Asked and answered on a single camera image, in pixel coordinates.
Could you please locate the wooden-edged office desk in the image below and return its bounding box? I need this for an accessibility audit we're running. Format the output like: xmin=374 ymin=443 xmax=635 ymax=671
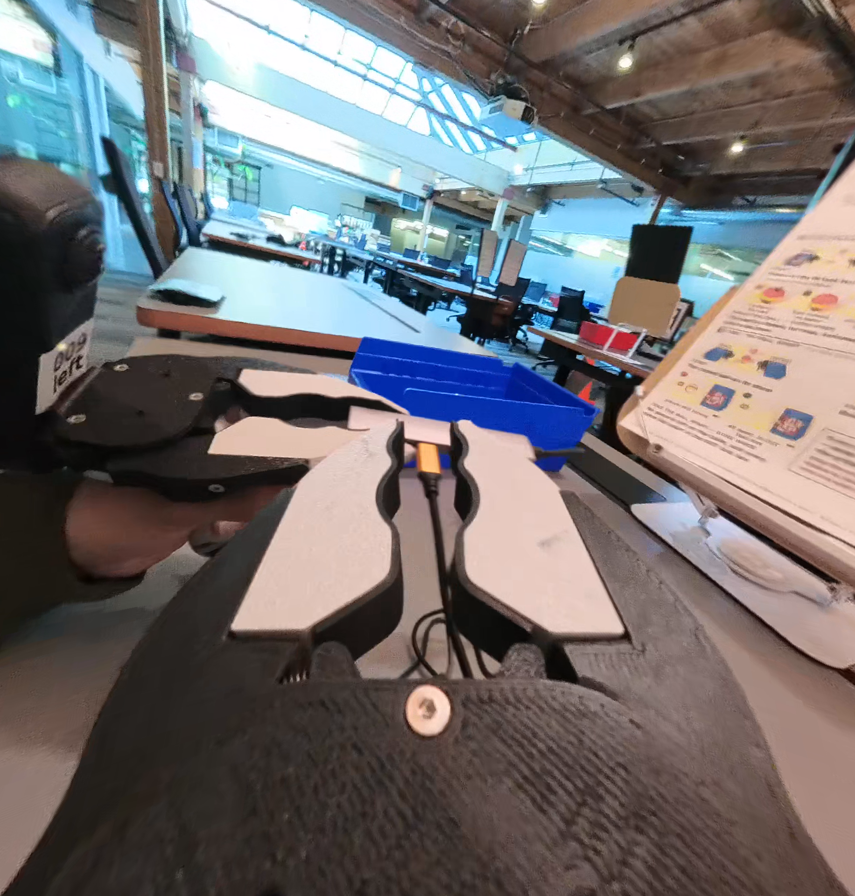
xmin=529 ymin=325 xmax=659 ymax=382

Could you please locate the white-topped wooden-edged table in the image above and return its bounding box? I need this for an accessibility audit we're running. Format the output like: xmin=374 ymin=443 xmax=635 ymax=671
xmin=137 ymin=246 xmax=500 ymax=356

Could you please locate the person's left forearm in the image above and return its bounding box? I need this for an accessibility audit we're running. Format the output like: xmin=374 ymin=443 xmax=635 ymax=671
xmin=0 ymin=468 xmax=145 ymax=659

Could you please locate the white ceiling projector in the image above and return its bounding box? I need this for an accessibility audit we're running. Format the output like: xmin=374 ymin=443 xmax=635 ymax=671
xmin=478 ymin=91 xmax=539 ymax=140

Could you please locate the row of office desks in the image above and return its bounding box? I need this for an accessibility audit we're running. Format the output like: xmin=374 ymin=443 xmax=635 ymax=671
xmin=315 ymin=231 xmax=610 ymax=351

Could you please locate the printed instruction board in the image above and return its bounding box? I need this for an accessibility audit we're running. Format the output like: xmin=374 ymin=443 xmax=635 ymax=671
xmin=618 ymin=140 xmax=855 ymax=583

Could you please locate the small grey pouch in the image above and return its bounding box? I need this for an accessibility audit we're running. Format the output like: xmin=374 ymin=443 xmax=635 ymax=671
xmin=149 ymin=278 xmax=227 ymax=307

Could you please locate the cardboard piece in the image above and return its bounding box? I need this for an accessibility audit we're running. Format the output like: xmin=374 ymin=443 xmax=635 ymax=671
xmin=608 ymin=276 xmax=682 ymax=338

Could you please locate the blue plastic bin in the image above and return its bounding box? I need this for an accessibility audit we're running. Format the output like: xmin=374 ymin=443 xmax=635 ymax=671
xmin=348 ymin=337 xmax=600 ymax=472

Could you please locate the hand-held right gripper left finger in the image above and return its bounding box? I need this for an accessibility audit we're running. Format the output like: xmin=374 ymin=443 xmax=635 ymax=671
xmin=229 ymin=420 xmax=406 ymax=658

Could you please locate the black square panel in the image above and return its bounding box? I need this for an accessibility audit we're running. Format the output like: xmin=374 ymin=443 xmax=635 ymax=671
xmin=625 ymin=224 xmax=693 ymax=284

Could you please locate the person's left hand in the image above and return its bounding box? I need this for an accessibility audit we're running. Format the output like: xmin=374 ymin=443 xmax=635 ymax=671
xmin=65 ymin=479 xmax=290 ymax=581

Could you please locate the red plastic bin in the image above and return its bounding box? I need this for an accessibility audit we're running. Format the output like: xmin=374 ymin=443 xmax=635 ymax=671
xmin=578 ymin=321 xmax=647 ymax=352

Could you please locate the braided cable with orange plugs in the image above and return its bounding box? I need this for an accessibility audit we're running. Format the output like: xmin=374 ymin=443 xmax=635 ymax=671
xmin=417 ymin=443 xmax=474 ymax=679

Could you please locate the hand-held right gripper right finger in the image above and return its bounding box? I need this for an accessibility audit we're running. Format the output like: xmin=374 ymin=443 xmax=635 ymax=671
xmin=450 ymin=420 xmax=627 ymax=651

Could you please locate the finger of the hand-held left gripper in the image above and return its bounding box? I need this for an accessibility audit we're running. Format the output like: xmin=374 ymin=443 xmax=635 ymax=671
xmin=207 ymin=407 xmax=402 ymax=463
xmin=235 ymin=368 xmax=409 ymax=426

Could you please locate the black monitor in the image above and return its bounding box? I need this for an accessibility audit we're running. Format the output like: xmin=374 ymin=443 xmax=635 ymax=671
xmin=100 ymin=136 xmax=169 ymax=279

